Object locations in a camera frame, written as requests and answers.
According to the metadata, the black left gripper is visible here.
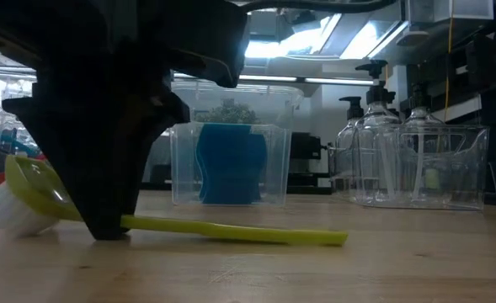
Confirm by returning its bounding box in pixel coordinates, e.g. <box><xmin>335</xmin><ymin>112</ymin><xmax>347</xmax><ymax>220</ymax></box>
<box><xmin>32</xmin><ymin>0</ymin><xmax>249</xmax><ymax>98</ymax></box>

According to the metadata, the blue kitchen sponge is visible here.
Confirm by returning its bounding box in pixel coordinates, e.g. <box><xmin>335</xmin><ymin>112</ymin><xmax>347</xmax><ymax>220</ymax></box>
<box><xmin>195</xmin><ymin>123</ymin><xmax>253</xmax><ymax>206</ymax></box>

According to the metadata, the green dish brush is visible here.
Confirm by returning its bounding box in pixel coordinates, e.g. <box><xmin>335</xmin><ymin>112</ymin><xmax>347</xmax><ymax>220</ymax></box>
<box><xmin>0</xmin><ymin>153</ymin><xmax>349</xmax><ymax>248</ymax></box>

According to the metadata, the clear plastic bin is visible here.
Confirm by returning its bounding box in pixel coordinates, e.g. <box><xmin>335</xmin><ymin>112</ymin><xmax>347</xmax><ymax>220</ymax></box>
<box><xmin>169</xmin><ymin>120</ymin><xmax>294</xmax><ymax>208</ymax></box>

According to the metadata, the white-flowered potted plant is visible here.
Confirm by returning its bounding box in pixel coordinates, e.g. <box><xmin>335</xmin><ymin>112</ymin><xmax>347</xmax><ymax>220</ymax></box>
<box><xmin>194</xmin><ymin>98</ymin><xmax>262</xmax><ymax>125</ymax></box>

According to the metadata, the long ceiling light strip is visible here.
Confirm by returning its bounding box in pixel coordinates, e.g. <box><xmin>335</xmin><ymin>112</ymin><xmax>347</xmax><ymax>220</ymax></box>
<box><xmin>237</xmin><ymin>74</ymin><xmax>299</xmax><ymax>83</ymax></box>
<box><xmin>304</xmin><ymin>77</ymin><xmax>375</xmax><ymax>86</ymax></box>

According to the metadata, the bright ceiling light panel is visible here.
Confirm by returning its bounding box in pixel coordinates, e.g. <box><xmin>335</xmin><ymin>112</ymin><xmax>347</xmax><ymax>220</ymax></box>
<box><xmin>339</xmin><ymin>19</ymin><xmax>411</xmax><ymax>60</ymax></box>
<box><xmin>243</xmin><ymin>12</ymin><xmax>344</xmax><ymax>60</ymax></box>

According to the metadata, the clear plastic storage box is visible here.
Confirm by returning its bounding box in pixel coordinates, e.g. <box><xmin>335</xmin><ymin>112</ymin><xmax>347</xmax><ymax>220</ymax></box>
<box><xmin>171</xmin><ymin>79</ymin><xmax>306</xmax><ymax>127</ymax></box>

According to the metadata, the black background device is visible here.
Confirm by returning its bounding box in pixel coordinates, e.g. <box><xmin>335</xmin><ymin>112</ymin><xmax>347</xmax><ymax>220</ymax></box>
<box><xmin>290</xmin><ymin>131</ymin><xmax>329</xmax><ymax>161</ymax></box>

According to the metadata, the clear plastic tray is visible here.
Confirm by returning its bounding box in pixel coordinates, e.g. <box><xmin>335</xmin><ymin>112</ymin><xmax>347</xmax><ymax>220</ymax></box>
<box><xmin>329</xmin><ymin>123</ymin><xmax>491</xmax><ymax>211</ymax></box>

